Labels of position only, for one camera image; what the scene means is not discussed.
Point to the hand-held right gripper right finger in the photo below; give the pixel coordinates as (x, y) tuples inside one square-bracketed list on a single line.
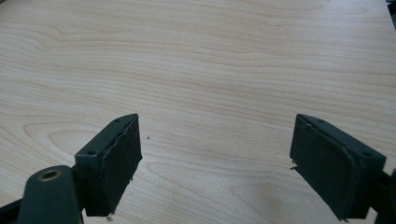
[(330, 165)]

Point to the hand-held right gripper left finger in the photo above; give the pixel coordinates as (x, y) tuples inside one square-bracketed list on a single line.
[(109, 168)]

